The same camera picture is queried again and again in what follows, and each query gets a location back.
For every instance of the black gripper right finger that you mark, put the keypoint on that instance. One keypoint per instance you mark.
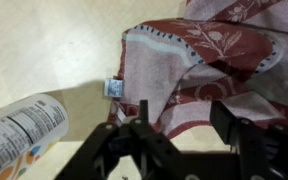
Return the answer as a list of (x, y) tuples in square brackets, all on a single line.
[(256, 153)]

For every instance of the white paper cup container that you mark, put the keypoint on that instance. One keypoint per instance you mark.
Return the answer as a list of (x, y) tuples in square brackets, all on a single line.
[(28, 129)]

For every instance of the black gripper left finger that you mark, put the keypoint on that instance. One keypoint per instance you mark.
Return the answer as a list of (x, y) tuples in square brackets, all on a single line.
[(153, 154)]

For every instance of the dark red patterned cloth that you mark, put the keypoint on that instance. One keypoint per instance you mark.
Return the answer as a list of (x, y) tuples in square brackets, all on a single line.
[(235, 51)]

